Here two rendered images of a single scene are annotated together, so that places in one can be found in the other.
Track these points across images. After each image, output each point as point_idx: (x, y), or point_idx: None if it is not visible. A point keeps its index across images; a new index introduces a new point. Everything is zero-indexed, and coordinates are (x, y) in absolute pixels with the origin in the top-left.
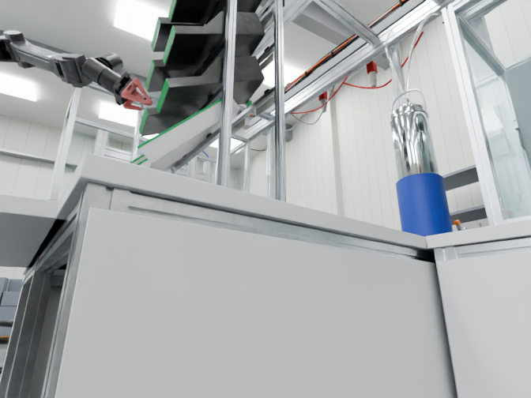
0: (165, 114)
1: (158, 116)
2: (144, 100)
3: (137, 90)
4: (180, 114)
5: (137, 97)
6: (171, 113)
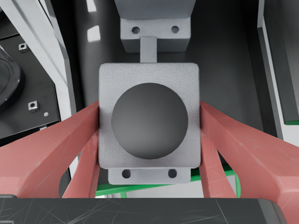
0: (248, 94)
1: (247, 121)
2: (213, 146)
3: (26, 182)
4: (226, 33)
5: (233, 195)
6: (249, 69)
